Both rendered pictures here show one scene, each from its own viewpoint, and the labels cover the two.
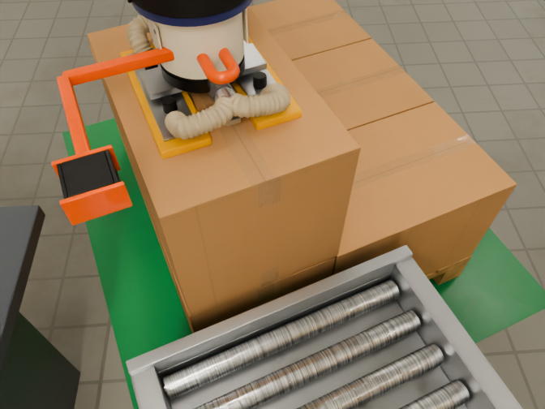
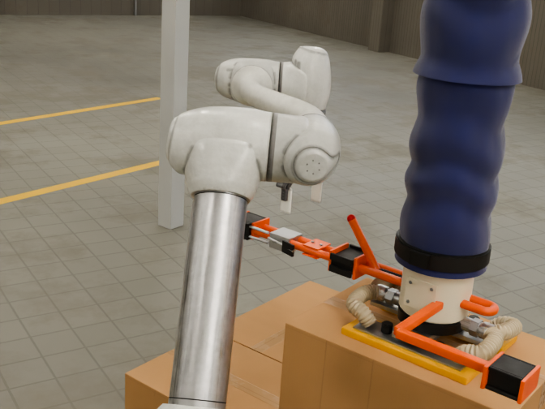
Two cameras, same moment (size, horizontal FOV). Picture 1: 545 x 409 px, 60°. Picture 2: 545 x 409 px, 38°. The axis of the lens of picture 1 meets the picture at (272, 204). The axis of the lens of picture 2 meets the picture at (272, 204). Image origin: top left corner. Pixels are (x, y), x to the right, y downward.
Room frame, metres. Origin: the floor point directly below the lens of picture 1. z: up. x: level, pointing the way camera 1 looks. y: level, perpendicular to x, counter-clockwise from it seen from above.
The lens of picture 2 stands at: (-0.54, 1.35, 1.87)
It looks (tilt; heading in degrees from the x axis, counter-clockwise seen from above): 19 degrees down; 331
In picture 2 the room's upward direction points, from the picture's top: 4 degrees clockwise
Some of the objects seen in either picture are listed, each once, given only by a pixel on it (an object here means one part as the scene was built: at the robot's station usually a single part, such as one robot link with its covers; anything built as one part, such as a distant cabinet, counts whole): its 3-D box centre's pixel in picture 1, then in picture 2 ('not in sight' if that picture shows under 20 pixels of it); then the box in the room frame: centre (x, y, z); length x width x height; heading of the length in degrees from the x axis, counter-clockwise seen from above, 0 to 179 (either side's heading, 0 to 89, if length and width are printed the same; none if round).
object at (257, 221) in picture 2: not in sight; (250, 225); (1.36, 0.38, 1.07); 0.08 x 0.07 x 0.05; 24
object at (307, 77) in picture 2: not in sight; (306, 76); (1.19, 0.33, 1.53); 0.13 x 0.11 x 0.16; 61
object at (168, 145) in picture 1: (160, 88); (411, 342); (0.77, 0.23, 0.97); 0.34 x 0.10 x 0.05; 24
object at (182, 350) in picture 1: (280, 308); not in sight; (0.47, -0.02, 0.58); 0.70 x 0.03 x 0.06; 114
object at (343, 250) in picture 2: not in sight; (350, 260); (1.04, 0.24, 1.07); 0.10 x 0.08 x 0.06; 114
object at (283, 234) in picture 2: not in sight; (285, 240); (1.24, 0.33, 1.07); 0.07 x 0.07 x 0.04; 24
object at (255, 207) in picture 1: (216, 148); (418, 404); (0.82, 0.14, 0.74); 0.60 x 0.40 x 0.40; 25
